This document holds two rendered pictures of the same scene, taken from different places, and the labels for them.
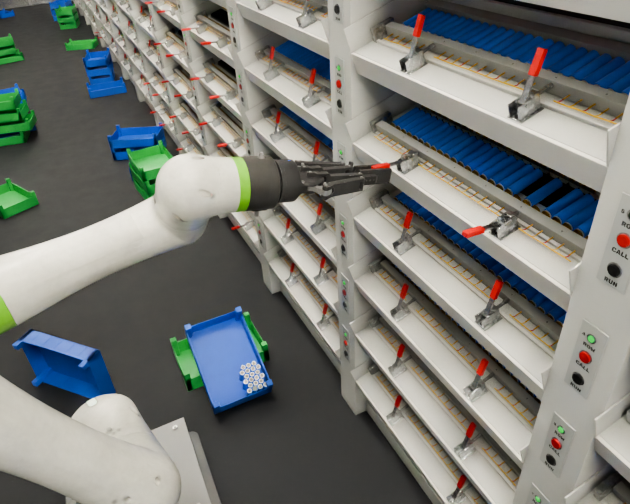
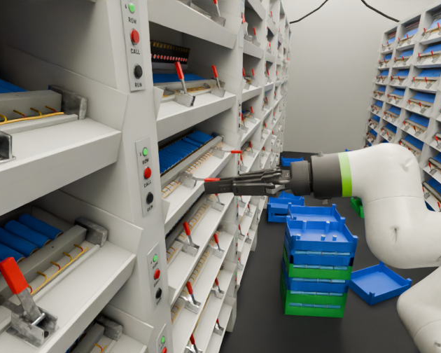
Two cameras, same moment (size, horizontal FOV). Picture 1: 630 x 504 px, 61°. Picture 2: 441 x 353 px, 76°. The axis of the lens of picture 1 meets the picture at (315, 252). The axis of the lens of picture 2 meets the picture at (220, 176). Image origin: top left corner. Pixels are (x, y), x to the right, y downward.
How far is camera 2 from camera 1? 144 cm
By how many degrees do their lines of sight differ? 114
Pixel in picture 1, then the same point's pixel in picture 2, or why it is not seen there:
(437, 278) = (205, 229)
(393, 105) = not seen: hidden behind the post
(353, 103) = (157, 180)
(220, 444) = not seen: outside the picture
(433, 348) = (206, 278)
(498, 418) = (222, 244)
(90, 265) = not seen: outside the picture
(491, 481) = (222, 281)
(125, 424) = not seen: outside the picture
